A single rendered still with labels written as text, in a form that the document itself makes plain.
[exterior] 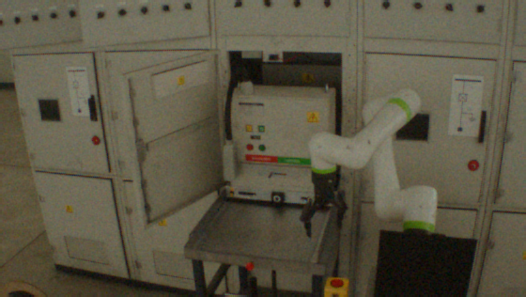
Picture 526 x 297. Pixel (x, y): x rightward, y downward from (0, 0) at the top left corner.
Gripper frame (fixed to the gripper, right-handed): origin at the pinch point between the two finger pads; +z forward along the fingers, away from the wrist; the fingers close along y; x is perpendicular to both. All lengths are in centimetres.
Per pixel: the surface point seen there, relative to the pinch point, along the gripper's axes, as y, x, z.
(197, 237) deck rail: 42, -40, 13
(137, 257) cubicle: 65, -130, 73
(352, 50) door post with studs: -44, -50, -58
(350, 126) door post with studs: -43, -51, -20
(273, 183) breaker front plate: -2, -56, 4
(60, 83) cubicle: 91, -151, -43
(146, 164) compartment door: 56, -65, -16
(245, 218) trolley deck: 16, -48, 15
